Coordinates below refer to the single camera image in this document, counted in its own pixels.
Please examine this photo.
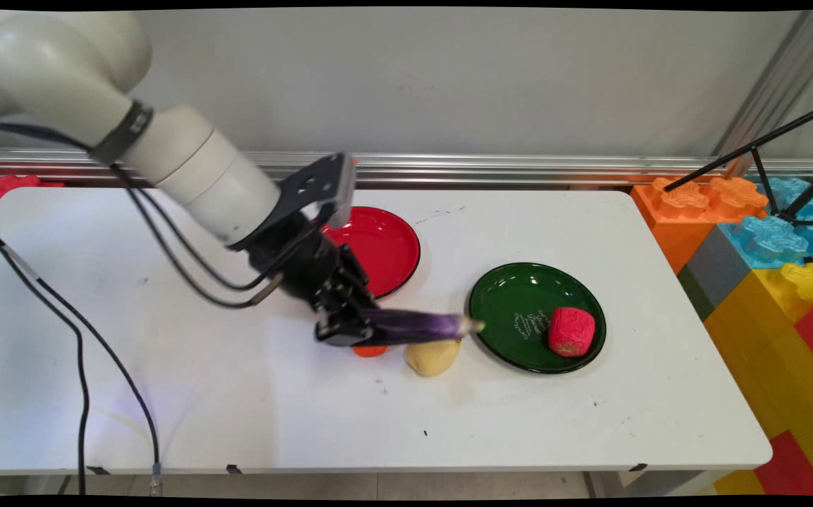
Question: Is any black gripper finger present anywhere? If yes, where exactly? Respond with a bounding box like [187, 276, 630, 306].
[340, 280, 380, 315]
[314, 308, 377, 348]

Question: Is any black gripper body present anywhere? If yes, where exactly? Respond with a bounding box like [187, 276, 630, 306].
[247, 214, 373, 312]

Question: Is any purple toy eggplant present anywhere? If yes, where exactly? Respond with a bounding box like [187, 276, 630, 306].
[364, 309, 486, 346]

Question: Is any red plate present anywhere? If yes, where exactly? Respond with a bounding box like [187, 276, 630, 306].
[321, 206, 421, 299]

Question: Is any yellow toy pear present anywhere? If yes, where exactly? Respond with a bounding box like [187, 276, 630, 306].
[406, 338, 463, 377]

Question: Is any dark green plate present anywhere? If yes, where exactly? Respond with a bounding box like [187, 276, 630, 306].
[468, 262, 607, 375]

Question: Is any red toy fruit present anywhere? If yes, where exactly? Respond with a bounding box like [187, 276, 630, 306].
[547, 306, 597, 358]

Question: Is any red plastic block behind table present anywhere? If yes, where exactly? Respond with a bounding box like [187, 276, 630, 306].
[0, 173, 66, 218]

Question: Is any orange giant building block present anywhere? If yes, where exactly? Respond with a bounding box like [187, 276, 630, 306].
[630, 175, 771, 275]

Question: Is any grey giant building block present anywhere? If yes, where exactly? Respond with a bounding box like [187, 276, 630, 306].
[677, 225, 754, 322]

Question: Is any yellow giant building block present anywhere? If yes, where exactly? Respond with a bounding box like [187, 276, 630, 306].
[703, 262, 813, 496]

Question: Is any blue giant building block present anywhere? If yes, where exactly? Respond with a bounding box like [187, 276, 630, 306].
[719, 176, 813, 270]

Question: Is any black tripod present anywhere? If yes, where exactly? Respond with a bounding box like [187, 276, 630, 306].
[663, 99, 813, 228]

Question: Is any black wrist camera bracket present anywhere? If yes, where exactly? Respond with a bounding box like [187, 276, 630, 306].
[227, 151, 357, 251]

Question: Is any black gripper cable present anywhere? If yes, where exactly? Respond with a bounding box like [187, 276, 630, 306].
[114, 165, 323, 293]
[125, 187, 285, 310]

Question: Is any aluminium rail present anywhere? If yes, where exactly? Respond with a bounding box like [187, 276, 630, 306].
[0, 147, 813, 190]

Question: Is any black cable with silver plug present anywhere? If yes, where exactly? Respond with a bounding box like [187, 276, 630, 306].
[0, 220, 165, 496]

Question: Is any black strap on arm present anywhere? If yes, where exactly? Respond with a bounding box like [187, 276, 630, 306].
[89, 99, 156, 167]

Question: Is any thick black cable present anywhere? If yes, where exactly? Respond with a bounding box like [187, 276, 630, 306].
[0, 218, 90, 496]

